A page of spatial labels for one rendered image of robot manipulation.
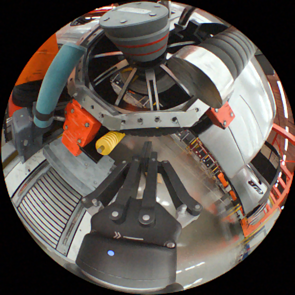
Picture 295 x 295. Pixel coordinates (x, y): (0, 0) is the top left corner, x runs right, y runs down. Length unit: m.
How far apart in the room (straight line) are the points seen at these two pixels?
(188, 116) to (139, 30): 0.23
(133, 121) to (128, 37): 0.21
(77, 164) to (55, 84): 0.46
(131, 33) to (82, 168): 0.61
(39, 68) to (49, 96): 0.35
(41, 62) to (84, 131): 0.48
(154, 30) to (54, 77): 0.24
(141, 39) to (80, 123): 0.29
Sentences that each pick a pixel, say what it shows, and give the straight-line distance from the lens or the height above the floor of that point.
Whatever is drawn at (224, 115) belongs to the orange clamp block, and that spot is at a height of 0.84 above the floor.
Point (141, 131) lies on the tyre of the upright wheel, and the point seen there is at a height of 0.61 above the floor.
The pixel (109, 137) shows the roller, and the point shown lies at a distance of 0.37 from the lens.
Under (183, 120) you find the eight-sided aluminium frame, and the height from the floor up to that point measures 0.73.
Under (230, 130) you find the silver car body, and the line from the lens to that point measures 0.58.
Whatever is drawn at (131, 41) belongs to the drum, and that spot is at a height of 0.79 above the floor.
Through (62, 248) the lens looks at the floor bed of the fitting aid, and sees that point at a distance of 0.65.
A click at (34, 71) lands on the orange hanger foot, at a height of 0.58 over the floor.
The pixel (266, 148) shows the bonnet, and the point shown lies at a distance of 3.46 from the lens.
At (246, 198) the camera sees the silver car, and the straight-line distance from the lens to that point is 2.40.
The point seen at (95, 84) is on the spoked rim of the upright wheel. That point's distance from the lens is 0.46.
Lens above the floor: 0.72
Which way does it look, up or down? 21 degrees down
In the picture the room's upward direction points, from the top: 44 degrees clockwise
